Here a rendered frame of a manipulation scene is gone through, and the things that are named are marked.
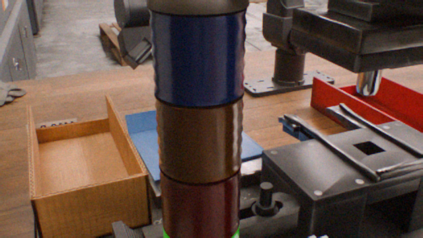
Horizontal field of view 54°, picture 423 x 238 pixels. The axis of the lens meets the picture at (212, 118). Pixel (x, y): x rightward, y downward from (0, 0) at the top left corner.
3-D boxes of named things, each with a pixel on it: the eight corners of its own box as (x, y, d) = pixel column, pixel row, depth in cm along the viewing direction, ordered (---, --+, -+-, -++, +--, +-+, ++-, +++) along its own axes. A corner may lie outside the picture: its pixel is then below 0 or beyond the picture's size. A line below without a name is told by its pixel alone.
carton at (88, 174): (113, 136, 69) (108, 93, 66) (153, 230, 48) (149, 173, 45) (30, 151, 65) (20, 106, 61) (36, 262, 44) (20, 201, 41)
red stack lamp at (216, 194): (221, 190, 23) (221, 136, 21) (253, 234, 20) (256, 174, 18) (153, 207, 21) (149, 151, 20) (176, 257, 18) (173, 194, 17)
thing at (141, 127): (168, 123, 67) (168, 106, 66) (205, 170, 55) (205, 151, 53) (126, 131, 65) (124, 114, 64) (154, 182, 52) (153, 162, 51)
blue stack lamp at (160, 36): (222, 68, 20) (223, -4, 18) (260, 97, 16) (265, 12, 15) (143, 79, 18) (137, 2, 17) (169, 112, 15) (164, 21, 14)
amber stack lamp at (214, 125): (221, 133, 21) (222, 71, 20) (256, 171, 18) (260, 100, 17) (149, 148, 20) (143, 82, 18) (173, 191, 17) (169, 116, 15)
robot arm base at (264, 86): (341, 47, 86) (320, 39, 91) (255, 59, 79) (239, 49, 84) (336, 84, 89) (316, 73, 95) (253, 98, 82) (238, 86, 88)
